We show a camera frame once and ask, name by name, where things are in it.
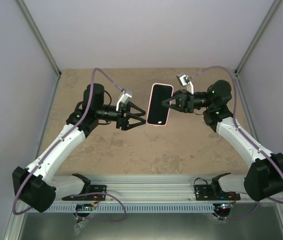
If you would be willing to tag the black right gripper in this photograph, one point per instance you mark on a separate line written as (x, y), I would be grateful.
(185, 102)

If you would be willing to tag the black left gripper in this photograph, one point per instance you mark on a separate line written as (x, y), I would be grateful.
(123, 121)

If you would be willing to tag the light pink phone case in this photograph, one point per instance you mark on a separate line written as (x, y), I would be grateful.
(148, 105)

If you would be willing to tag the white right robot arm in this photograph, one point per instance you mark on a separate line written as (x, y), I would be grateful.
(265, 168)

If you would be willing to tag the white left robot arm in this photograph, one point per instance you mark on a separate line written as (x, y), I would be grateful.
(36, 185)

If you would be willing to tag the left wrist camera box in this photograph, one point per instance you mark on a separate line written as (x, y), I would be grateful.
(123, 99)

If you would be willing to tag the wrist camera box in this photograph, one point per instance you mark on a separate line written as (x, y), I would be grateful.
(123, 99)
(185, 81)

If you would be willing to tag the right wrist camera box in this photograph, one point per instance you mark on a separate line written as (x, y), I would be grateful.
(185, 81)

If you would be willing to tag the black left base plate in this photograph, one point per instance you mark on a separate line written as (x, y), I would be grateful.
(96, 197)

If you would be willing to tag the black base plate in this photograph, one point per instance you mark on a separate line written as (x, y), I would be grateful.
(96, 197)
(204, 192)

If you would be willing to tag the aluminium rail frame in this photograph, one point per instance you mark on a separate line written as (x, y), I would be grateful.
(147, 189)

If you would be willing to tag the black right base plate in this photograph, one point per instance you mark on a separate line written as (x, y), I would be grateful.
(204, 192)

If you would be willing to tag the grey slotted cable duct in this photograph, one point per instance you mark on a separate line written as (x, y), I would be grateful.
(132, 208)

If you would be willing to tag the left aluminium corner post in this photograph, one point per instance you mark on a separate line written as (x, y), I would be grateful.
(38, 36)

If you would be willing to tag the aluminium corner post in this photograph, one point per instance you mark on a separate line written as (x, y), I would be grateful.
(38, 36)
(259, 33)

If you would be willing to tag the right aluminium corner post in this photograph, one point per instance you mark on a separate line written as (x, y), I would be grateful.
(259, 33)

